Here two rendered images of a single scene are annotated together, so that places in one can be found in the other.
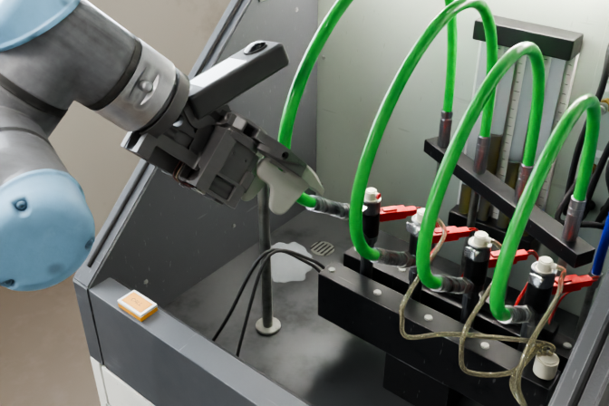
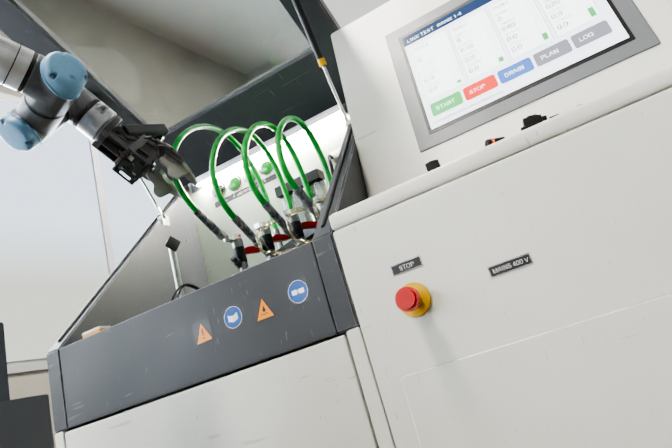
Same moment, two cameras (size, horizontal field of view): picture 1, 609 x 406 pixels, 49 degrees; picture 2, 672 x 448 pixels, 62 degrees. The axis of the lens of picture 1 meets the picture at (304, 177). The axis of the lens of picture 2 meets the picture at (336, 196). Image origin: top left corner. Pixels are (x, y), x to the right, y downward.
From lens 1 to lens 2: 1.04 m
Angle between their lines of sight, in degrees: 53
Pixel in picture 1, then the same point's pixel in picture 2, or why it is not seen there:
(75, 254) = (80, 75)
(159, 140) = (110, 133)
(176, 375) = (127, 347)
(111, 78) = (89, 99)
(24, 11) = not seen: hidden behind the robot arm
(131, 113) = (97, 116)
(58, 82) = not seen: hidden behind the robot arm
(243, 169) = (152, 154)
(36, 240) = (66, 63)
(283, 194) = (174, 170)
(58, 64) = not seen: hidden behind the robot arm
